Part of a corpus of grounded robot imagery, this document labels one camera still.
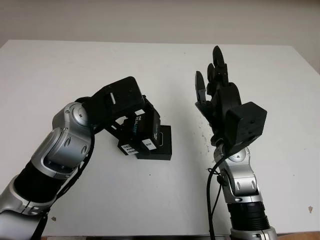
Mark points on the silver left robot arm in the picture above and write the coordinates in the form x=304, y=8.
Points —
x=50, y=155

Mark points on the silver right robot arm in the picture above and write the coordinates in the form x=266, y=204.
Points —
x=240, y=180

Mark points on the black RealSense box lid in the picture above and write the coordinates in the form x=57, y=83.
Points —
x=140, y=132

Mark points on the black camera box base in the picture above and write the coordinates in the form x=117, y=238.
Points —
x=165, y=152

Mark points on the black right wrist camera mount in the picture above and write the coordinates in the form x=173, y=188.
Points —
x=247, y=125

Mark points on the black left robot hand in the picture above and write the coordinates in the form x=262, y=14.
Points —
x=152, y=117

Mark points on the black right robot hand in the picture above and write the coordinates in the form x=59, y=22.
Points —
x=225, y=100

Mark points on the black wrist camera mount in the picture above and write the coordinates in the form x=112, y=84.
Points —
x=247, y=125
x=117, y=97

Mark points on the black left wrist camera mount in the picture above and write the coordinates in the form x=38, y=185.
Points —
x=117, y=97

